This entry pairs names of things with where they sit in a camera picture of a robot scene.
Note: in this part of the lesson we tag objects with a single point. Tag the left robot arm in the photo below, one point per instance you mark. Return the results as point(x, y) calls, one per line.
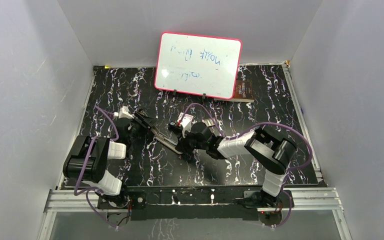
point(88, 156)

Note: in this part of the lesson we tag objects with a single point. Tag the cardboard staple box tray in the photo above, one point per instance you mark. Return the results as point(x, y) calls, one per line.
point(209, 122)

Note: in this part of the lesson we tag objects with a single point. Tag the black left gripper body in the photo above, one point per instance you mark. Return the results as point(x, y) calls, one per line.
point(138, 129)

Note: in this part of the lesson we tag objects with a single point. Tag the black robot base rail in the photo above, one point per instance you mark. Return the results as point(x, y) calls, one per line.
point(246, 202)

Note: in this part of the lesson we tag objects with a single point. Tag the red white staple box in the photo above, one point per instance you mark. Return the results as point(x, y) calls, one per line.
point(183, 117)

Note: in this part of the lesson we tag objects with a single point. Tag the brown Three Days book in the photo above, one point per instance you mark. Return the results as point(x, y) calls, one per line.
point(243, 92)

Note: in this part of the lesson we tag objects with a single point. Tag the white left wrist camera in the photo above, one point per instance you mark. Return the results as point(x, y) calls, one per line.
point(124, 113)

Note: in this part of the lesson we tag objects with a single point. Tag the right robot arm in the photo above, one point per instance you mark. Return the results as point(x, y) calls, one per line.
point(272, 150)

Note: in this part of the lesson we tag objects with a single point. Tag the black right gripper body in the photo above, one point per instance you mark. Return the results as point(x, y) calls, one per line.
point(189, 144)

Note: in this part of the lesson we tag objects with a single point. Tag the pink framed whiteboard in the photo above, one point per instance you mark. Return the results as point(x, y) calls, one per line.
point(198, 65)

